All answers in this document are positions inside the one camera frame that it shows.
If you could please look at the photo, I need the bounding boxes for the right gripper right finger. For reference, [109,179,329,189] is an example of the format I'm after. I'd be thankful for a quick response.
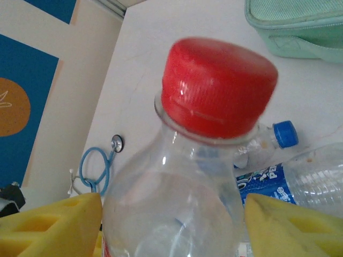
[245,193,343,257]

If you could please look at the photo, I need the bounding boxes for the clear bottle blue label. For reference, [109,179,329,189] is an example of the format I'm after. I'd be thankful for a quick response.
[235,141,343,215]

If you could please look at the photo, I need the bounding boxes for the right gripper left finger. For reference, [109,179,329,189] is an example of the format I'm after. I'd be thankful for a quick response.
[0,192,105,257]

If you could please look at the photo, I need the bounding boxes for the clear cola bottle red label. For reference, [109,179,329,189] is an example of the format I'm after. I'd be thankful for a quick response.
[101,36,279,257]

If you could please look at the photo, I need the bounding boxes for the blue stethoscope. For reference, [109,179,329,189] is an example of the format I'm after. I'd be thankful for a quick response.
[68,135,124,198]

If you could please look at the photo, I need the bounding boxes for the small clear bottle blue cap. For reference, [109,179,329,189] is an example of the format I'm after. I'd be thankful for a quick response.
[232,119,300,170]

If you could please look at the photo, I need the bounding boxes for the aluminium frame post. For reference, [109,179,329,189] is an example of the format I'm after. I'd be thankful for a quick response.
[100,0,128,18]

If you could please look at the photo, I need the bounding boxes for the mint green zip pouch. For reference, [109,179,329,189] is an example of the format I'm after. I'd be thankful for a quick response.
[244,0,343,64]

